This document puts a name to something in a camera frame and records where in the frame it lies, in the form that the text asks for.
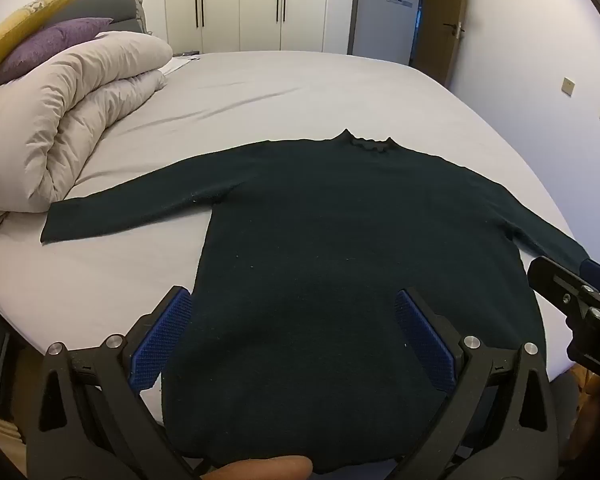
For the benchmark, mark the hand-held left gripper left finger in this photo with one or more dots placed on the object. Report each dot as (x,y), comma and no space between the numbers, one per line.
(165,332)

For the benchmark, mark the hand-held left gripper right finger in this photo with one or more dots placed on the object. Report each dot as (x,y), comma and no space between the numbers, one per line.
(425,340)

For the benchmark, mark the dark green sweater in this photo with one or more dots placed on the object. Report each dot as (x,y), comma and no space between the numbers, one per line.
(330,235)

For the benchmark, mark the person's left hand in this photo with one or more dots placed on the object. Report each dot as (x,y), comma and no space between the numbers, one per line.
(260,467)

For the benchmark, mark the beige folded duvet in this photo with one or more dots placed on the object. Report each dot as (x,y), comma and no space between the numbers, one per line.
(55,110)

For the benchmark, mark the bed with grey sheet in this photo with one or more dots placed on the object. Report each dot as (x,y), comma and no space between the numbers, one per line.
(280,90)

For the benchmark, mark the white papers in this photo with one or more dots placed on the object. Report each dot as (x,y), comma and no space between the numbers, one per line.
(177,64)

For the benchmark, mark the purple pillow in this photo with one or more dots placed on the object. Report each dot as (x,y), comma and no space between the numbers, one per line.
(45,47)

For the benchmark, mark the grey pillow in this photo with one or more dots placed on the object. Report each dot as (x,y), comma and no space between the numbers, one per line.
(105,7)

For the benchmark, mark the white wardrobe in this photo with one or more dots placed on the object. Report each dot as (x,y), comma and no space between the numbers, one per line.
(230,5)

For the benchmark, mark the yellow pillow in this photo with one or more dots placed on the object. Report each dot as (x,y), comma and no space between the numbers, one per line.
(20,25)

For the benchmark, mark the beige wall socket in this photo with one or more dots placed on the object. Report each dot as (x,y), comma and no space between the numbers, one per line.
(568,86)

